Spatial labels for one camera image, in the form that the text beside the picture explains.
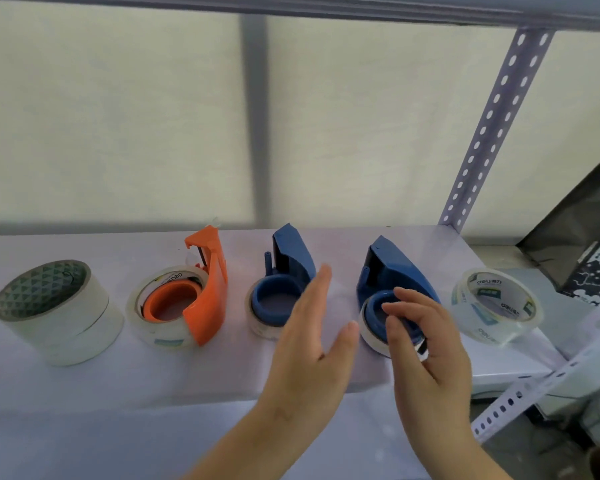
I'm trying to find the loose clear tape roll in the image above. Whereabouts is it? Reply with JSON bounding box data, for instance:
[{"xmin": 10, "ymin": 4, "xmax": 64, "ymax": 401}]
[{"xmin": 451, "ymin": 268, "xmax": 545, "ymax": 347}]

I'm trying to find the clear tape roll blue hub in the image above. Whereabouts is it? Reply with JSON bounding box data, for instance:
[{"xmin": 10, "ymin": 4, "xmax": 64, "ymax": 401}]
[
  {"xmin": 358, "ymin": 299, "xmax": 429, "ymax": 360},
  {"xmin": 244, "ymin": 289, "xmax": 287, "ymax": 342}
]

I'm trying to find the clear tape roll orange hub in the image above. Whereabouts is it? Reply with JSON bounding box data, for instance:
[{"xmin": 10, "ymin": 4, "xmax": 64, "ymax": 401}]
[{"xmin": 126, "ymin": 266, "xmax": 210, "ymax": 350}]

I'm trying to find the grey shelf beam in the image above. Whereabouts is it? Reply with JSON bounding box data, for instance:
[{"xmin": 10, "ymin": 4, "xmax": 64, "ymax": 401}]
[{"xmin": 0, "ymin": 0, "xmax": 600, "ymax": 33}]

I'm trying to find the orange tape dispenser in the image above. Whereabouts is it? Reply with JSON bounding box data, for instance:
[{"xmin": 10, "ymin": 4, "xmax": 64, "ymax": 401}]
[{"xmin": 142, "ymin": 225, "xmax": 229, "ymax": 347}]

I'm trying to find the black printed bag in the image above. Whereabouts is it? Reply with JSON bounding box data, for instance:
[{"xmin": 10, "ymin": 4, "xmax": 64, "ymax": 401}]
[{"xmin": 517, "ymin": 145, "xmax": 600, "ymax": 306}]

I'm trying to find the grey perforated shelf upright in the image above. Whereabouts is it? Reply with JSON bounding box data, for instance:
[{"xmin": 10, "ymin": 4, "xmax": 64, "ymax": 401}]
[{"xmin": 438, "ymin": 27, "xmax": 557, "ymax": 233}]

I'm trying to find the white tape roll green core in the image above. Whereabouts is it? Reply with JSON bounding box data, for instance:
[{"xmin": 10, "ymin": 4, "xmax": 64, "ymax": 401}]
[{"xmin": 0, "ymin": 260, "xmax": 110, "ymax": 346}]

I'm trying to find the person's right hand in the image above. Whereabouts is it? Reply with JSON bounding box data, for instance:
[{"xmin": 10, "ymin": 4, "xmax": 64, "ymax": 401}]
[{"xmin": 381, "ymin": 287, "xmax": 475, "ymax": 431}]

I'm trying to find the person's left forearm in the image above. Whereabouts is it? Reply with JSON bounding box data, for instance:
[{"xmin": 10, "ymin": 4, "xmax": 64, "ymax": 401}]
[{"xmin": 182, "ymin": 401, "xmax": 332, "ymax": 480}]

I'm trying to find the white perforated angle bar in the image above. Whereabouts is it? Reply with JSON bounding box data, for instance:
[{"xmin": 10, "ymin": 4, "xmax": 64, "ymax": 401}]
[{"xmin": 471, "ymin": 315, "xmax": 600, "ymax": 444}]

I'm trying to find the blue tape dispenser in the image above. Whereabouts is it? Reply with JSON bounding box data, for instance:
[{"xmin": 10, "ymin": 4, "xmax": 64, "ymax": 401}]
[
  {"xmin": 250, "ymin": 223, "xmax": 317, "ymax": 328},
  {"xmin": 356, "ymin": 236, "xmax": 441, "ymax": 346}
]

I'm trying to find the person's right forearm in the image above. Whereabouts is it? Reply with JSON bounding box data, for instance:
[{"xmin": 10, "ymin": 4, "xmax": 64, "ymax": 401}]
[{"xmin": 404, "ymin": 423, "xmax": 513, "ymax": 480}]

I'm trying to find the person's left hand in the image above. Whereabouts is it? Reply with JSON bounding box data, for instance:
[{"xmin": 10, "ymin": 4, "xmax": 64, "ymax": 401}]
[{"xmin": 259, "ymin": 265, "xmax": 361, "ymax": 426}]

